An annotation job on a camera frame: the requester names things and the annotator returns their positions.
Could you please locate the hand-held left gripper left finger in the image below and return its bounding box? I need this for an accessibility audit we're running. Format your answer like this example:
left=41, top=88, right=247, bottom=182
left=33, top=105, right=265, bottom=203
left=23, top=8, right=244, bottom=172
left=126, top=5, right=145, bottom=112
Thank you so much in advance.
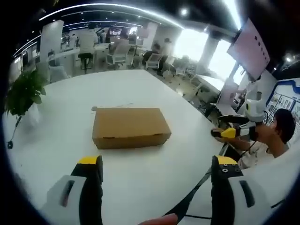
left=39, top=154, right=104, bottom=225

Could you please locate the white office chair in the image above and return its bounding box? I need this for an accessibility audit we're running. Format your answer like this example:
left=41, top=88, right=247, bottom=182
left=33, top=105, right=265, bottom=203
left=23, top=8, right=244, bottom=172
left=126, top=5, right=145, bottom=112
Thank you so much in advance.
left=145, top=52, right=162, bottom=70
left=106, top=43, right=131, bottom=68

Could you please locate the person's left hand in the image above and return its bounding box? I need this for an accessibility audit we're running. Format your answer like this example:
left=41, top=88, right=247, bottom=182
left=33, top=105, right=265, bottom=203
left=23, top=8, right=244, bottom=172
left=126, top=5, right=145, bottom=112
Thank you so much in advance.
left=131, top=212, right=180, bottom=225

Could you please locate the potted green plant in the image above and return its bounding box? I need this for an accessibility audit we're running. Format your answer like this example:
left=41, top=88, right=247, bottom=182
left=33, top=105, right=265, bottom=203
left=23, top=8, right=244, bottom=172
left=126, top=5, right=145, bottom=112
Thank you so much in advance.
left=4, top=69, right=47, bottom=132

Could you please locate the brown cardboard shoe box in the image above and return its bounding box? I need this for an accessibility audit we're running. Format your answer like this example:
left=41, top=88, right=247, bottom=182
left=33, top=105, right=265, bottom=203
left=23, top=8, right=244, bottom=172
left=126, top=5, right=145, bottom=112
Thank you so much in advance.
left=92, top=107, right=172, bottom=150

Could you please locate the large display screen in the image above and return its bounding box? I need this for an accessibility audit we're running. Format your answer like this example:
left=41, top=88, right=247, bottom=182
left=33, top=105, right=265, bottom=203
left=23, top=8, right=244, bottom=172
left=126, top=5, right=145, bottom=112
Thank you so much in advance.
left=226, top=17, right=271, bottom=80

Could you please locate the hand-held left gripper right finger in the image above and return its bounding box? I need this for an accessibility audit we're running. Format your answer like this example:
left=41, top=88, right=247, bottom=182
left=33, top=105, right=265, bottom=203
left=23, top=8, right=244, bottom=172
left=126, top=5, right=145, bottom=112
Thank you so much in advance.
left=210, top=154, right=274, bottom=225

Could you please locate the black computer mouse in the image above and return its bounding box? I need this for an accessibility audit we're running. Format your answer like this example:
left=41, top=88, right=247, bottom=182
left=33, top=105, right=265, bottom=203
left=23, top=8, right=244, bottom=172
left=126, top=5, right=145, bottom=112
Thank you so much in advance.
left=210, top=128, right=223, bottom=140

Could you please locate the black stool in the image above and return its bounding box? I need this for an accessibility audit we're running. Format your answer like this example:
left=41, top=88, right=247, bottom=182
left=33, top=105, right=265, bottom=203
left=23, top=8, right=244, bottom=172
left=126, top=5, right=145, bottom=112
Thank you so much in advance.
left=78, top=53, right=93, bottom=70

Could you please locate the blue bordered wall board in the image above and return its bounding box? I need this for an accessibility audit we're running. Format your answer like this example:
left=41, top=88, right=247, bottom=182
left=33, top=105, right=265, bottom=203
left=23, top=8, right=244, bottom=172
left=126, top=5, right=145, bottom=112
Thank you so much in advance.
left=267, top=79, right=300, bottom=125

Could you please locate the black keyboard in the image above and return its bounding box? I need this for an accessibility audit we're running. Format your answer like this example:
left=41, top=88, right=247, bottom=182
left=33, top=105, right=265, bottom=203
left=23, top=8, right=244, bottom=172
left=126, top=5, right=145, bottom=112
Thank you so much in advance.
left=217, top=115, right=250, bottom=125

